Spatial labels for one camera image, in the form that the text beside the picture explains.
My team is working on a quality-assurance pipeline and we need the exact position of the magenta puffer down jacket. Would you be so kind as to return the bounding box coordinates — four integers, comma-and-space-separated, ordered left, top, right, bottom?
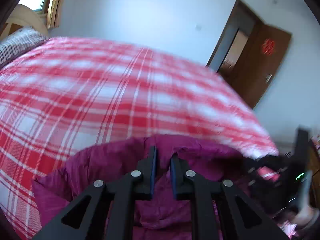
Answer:
32, 135, 247, 239

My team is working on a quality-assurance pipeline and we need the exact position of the person's right hand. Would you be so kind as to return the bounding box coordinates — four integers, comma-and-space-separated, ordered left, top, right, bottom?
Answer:
287, 205, 319, 230

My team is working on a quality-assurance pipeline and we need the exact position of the wooden bedside cabinet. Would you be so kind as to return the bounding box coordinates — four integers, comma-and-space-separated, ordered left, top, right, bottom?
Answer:
308, 139, 320, 190

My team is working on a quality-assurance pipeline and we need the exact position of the red white plaid bedspread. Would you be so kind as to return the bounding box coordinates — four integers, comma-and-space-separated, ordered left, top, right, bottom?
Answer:
1, 37, 278, 239

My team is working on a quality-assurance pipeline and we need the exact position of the red double happiness sticker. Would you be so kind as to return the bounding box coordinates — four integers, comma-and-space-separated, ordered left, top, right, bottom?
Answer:
261, 38, 275, 56

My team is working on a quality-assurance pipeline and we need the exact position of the brown wooden door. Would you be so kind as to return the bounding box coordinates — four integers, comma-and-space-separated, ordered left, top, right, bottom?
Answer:
218, 24, 292, 108

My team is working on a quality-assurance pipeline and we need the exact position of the blue striped pillow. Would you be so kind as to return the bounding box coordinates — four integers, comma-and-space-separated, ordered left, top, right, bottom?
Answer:
0, 27, 49, 68

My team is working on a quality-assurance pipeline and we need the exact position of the cream wooden headboard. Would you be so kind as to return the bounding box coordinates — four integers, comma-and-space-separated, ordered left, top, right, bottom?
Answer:
1, 4, 49, 40

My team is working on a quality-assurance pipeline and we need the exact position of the yellow curtain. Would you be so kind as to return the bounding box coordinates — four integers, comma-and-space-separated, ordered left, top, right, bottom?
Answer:
47, 0, 64, 29

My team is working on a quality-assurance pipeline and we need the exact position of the silver door handle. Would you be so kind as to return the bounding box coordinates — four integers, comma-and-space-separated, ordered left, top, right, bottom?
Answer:
265, 74, 272, 84

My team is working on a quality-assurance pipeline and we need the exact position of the dark door frame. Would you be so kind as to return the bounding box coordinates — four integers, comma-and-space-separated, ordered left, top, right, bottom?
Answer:
206, 0, 264, 72

